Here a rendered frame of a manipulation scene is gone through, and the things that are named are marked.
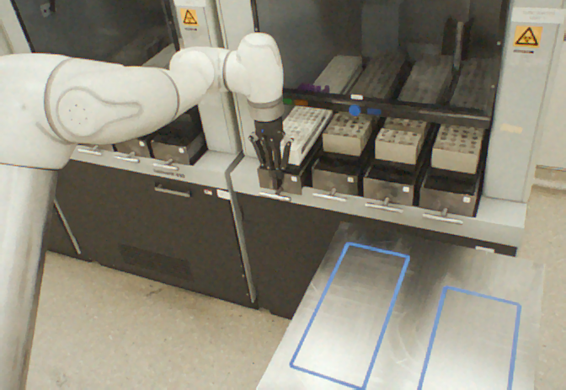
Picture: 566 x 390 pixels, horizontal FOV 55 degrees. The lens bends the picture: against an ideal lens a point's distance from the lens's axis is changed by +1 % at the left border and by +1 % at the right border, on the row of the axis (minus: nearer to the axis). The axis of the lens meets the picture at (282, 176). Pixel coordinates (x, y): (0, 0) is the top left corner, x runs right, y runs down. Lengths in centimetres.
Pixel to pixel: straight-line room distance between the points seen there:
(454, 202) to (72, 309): 166
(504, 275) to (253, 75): 71
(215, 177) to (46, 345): 106
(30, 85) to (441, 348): 83
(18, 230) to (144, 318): 146
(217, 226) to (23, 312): 102
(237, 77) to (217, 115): 39
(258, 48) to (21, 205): 64
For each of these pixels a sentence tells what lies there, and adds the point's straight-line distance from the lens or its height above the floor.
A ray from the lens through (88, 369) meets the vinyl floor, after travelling 227.
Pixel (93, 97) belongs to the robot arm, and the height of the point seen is 138.
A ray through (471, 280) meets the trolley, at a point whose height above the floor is 82.
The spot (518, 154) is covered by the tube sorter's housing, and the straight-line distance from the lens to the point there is 146.
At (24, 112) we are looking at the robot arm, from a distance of 89.
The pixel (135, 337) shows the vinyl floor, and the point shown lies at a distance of 229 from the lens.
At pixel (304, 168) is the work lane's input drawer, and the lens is 153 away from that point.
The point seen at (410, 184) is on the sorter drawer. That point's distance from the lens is 146.
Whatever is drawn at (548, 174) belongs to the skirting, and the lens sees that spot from 285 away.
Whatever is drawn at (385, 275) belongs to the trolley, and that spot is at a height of 82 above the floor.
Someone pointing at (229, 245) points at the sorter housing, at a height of 41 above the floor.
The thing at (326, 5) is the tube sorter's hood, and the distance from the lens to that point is 136.
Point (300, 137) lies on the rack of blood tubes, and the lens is 155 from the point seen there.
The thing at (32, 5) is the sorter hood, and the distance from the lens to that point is 194.
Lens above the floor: 170
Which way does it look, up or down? 36 degrees down
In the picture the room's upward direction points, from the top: 8 degrees counter-clockwise
